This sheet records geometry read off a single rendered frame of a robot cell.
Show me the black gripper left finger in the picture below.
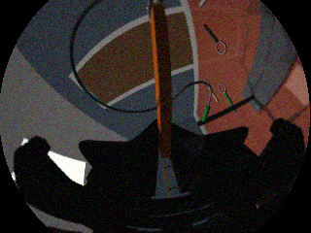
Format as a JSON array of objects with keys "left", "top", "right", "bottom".
[{"left": 79, "top": 120, "right": 159, "bottom": 197}]

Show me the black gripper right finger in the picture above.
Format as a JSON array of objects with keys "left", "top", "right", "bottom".
[{"left": 170, "top": 121, "right": 249, "bottom": 194}]

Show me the dark grey loop with straight handle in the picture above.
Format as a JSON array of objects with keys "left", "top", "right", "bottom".
[{"left": 203, "top": 24, "right": 221, "bottom": 50}]

